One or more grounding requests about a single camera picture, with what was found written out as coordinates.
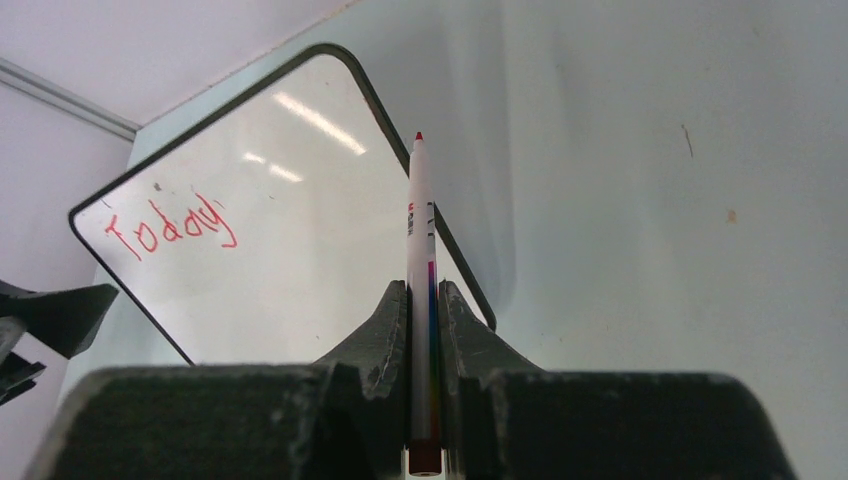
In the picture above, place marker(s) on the white board black frame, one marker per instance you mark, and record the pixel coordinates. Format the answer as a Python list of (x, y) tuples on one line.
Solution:
[(269, 229)]

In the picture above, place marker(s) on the aluminium frame rail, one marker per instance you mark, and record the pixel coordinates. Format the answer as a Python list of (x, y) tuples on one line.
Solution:
[(57, 97)]

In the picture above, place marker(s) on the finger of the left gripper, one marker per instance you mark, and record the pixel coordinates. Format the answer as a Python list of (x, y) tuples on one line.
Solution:
[(65, 321), (18, 376)]

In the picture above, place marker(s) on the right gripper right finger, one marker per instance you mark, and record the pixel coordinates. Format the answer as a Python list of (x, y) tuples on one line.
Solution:
[(506, 418)]

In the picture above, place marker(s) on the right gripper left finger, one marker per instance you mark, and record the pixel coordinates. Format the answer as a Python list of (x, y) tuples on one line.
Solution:
[(340, 417)]

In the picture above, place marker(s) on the red whiteboard marker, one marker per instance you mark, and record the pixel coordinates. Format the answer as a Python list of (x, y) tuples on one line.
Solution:
[(424, 445)]

